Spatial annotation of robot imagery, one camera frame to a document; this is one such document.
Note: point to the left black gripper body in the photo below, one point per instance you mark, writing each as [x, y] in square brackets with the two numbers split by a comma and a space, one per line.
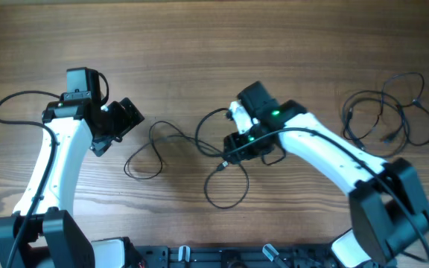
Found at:
[117, 123]

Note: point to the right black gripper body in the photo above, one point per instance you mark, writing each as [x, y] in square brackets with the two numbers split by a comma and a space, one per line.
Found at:
[257, 148]

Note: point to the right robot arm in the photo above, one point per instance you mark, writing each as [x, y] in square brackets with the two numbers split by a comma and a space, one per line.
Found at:
[388, 206]

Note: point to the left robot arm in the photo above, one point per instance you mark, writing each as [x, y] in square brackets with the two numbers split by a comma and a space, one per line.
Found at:
[41, 231]

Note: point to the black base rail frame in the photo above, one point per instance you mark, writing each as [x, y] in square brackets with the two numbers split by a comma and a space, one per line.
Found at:
[297, 256]

